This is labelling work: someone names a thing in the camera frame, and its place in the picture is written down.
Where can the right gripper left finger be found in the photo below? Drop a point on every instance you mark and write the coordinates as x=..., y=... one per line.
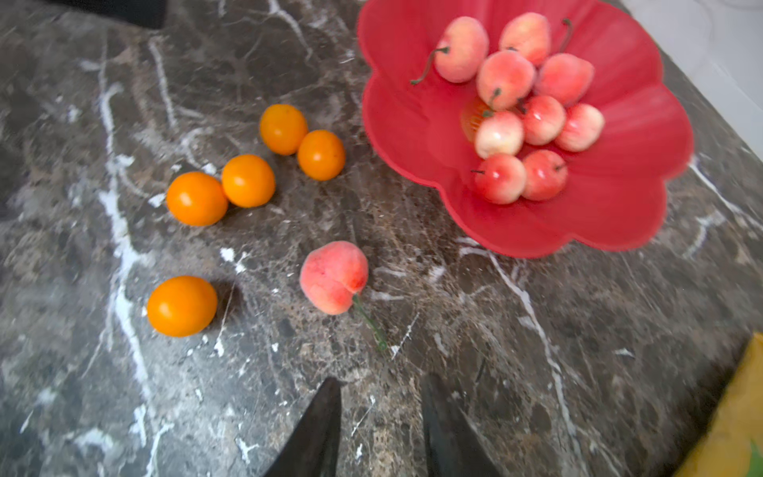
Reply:
x=313, y=447

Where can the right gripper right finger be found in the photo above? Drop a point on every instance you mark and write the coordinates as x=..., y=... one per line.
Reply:
x=452, y=447

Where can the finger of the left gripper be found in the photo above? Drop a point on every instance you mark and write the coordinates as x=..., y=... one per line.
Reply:
x=147, y=14

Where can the pink peach top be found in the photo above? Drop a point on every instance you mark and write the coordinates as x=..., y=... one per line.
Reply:
x=333, y=278

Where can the orange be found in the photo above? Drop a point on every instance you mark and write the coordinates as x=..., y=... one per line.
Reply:
x=321, y=155
x=182, y=306
x=197, y=199
x=248, y=181
x=282, y=129

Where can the small red apple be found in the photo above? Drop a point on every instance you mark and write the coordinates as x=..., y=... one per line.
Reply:
x=583, y=127
x=501, y=179
x=547, y=174

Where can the red flower-shaped fruit bowl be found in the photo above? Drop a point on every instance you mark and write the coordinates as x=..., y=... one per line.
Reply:
x=615, y=198

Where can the yellow green snack bag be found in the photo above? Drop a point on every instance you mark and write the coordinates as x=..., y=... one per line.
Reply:
x=732, y=445

